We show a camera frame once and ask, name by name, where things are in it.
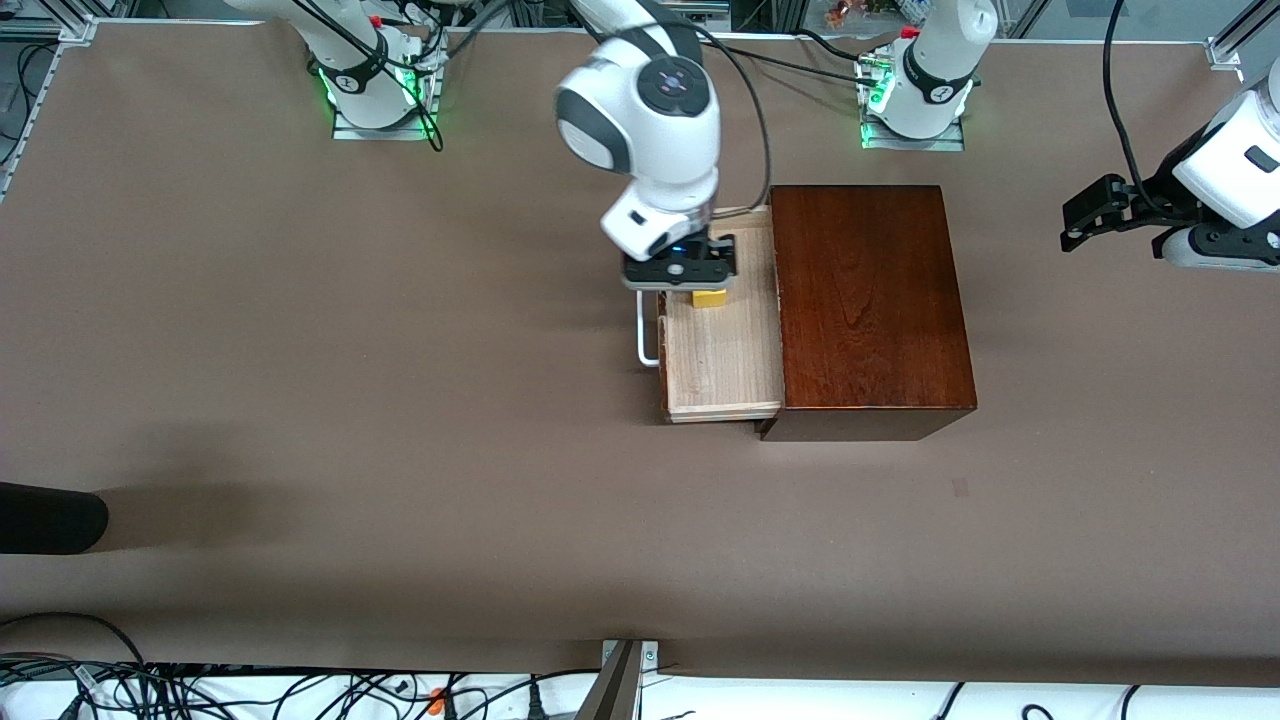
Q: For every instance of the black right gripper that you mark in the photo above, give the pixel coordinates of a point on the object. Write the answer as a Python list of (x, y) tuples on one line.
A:
[(722, 246)]

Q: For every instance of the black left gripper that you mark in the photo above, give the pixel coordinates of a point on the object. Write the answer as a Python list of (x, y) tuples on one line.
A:
[(1157, 194)]

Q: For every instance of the yellow block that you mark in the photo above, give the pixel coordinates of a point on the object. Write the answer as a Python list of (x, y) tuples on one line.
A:
[(710, 298)]

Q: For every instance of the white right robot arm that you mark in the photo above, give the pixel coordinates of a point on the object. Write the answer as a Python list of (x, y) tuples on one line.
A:
[(650, 130)]

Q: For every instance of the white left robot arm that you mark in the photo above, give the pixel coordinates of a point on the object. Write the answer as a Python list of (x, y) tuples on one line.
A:
[(1230, 160)]

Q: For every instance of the dark brown wooden cabinet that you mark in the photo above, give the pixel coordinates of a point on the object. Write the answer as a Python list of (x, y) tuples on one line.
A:
[(870, 300)]

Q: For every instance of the black power plug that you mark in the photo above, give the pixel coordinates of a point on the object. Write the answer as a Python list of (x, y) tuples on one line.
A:
[(535, 702)]

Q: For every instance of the orange connector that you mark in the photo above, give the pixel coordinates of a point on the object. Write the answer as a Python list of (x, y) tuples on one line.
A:
[(437, 700)]

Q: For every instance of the black padded cylinder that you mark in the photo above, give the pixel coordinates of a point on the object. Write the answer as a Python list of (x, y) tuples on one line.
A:
[(50, 520)]

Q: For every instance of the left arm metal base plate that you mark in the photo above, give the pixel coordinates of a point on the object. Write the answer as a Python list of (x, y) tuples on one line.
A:
[(915, 143)]

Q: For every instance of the aluminium frame corner bracket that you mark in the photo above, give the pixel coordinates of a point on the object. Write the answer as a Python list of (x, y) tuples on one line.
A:
[(1225, 52)]

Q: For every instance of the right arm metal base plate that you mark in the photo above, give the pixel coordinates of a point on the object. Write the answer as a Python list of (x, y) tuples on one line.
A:
[(385, 132)]

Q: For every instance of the grey metal camera post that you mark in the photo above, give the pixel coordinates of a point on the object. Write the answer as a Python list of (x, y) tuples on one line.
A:
[(612, 690)]

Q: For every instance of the aluminium frame rail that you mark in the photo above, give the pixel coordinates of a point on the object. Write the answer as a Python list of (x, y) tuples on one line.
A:
[(40, 100)]

